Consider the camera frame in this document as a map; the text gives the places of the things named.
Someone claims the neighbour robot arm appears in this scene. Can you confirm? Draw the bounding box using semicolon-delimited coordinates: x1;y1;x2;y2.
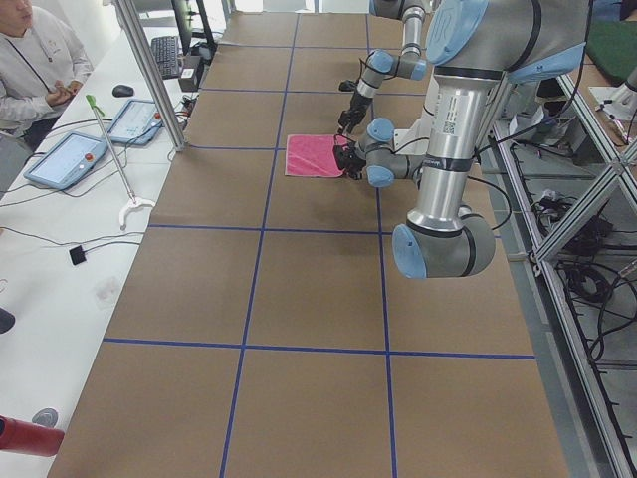
597;69;637;120

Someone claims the aluminium frame post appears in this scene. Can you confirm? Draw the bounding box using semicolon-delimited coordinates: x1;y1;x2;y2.
112;0;185;152

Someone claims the reacher grabber stick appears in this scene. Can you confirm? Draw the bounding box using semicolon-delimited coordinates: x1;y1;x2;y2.
85;95;155;231

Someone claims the black keyboard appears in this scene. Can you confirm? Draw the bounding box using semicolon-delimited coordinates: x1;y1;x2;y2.
150;36;180;79

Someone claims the aluminium frame rail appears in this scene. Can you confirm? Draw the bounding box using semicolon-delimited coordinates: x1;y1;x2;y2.
492;74;637;478

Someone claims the pink and grey towel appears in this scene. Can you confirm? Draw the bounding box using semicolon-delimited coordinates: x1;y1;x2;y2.
285;134;342;178

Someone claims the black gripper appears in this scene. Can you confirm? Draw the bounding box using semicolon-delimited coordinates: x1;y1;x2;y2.
335;145;366;175
338;92;372;133

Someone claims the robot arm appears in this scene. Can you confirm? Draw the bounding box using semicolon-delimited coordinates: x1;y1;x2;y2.
337;0;440;134
333;1;592;279

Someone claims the near teach pendant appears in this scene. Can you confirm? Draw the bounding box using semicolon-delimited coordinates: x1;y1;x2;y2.
23;132;107;190

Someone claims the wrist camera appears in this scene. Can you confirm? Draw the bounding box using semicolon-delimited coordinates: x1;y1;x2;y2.
332;144;350;163
338;80;356;92

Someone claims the red bottle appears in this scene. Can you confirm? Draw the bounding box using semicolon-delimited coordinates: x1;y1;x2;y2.
0;416;65;457

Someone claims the teach pendant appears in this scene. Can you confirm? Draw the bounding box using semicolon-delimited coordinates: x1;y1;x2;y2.
107;99;162;146
23;132;107;190

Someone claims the small black square puck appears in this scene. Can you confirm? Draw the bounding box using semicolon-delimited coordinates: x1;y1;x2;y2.
69;245;87;266

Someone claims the black box with label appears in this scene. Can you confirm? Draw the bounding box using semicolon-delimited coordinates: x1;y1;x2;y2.
178;56;204;93

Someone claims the far teach pendant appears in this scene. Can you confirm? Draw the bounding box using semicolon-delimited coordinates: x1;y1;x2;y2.
107;99;162;146

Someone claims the person in white shirt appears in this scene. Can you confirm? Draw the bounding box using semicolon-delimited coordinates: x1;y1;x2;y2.
1;1;94;150

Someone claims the black monitor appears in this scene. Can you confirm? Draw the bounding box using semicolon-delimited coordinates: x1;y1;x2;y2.
170;0;217;54

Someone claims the grey round disc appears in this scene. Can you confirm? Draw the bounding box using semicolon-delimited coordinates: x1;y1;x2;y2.
31;407;59;428

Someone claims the black computer mouse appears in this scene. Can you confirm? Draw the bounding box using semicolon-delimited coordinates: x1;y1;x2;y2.
111;84;134;98

